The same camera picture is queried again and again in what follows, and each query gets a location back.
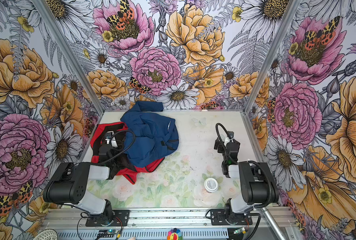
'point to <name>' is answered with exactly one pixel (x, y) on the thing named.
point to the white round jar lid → (211, 185)
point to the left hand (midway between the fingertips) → (118, 141)
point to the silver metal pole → (273, 223)
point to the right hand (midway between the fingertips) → (225, 142)
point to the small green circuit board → (106, 233)
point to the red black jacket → (121, 165)
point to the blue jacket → (156, 134)
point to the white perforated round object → (47, 234)
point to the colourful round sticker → (174, 234)
